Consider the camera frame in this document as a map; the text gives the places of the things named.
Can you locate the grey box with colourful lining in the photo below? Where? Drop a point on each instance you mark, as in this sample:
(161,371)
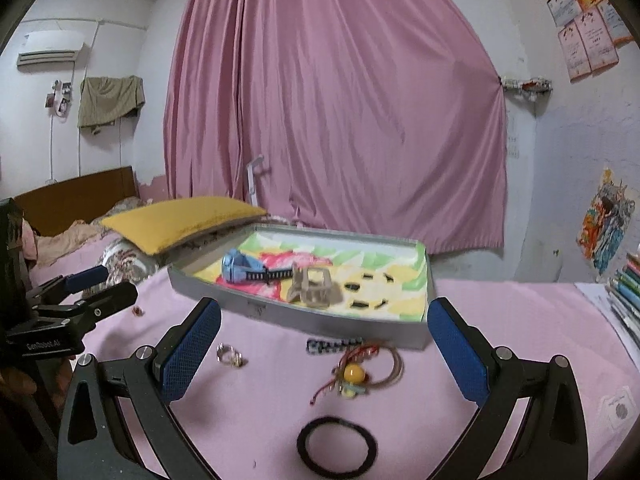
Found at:
(300,317)

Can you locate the pink curtain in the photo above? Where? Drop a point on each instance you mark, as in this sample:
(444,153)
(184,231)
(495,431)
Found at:
(340,110)

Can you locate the pink bed sheet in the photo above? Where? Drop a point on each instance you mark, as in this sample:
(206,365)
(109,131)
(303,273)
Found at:
(260,395)

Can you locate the wall pipe fixture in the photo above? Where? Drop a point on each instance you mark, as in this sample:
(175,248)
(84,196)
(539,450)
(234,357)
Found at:
(525,85)

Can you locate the brown wooden headboard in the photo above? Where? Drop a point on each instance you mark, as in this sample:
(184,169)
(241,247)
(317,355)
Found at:
(75,200)

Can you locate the yellow pillow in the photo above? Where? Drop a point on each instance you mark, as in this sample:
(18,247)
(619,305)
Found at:
(180,222)

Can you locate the white paper packet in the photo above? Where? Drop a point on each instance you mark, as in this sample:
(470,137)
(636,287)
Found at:
(620,405)

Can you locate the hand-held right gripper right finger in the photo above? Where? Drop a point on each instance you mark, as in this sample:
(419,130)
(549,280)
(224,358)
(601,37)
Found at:
(457,355)

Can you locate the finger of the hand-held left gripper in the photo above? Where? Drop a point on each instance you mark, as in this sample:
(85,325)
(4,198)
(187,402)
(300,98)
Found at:
(100,302)
(87,277)

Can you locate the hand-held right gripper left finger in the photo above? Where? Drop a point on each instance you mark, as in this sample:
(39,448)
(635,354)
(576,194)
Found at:
(192,350)

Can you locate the group of wall certificates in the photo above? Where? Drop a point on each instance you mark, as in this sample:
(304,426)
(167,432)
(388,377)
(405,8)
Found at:
(585,25)

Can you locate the olive hanging cloth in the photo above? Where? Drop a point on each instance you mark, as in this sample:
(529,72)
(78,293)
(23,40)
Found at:
(110,100)

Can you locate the stack of books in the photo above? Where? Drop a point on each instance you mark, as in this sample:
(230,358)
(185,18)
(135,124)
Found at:
(625,295)

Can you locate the wall socket with plugs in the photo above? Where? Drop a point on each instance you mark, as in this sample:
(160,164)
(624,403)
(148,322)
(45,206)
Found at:
(60,100)

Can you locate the blue watch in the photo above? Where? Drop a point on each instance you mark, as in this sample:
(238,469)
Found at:
(235,266)

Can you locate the white air conditioner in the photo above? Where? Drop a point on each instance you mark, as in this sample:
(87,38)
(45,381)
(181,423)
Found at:
(50,47)

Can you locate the colourful wall poster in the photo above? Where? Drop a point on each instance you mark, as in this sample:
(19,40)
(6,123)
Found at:
(602,225)

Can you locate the peach blanket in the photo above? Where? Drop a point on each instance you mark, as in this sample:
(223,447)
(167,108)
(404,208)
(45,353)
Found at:
(65,242)

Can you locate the beige hair claw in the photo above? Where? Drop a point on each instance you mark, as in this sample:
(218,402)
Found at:
(305,292)

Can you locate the white plastic hook bar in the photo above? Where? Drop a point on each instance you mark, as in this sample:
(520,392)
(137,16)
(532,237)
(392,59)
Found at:
(252,180)

